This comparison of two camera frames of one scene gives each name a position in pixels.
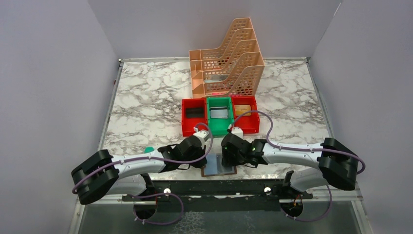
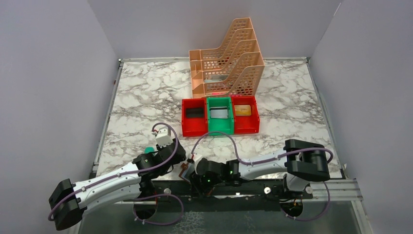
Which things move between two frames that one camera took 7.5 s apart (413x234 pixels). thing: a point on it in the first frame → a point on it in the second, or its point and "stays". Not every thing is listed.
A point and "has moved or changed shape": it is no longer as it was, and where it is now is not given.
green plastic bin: [220, 114] stays
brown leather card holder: [209, 170] has moved or changed shape
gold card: [239, 109] stays
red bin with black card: [194, 114] stays
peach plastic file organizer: [236, 68] stays
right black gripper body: [229, 158] → [204, 184]
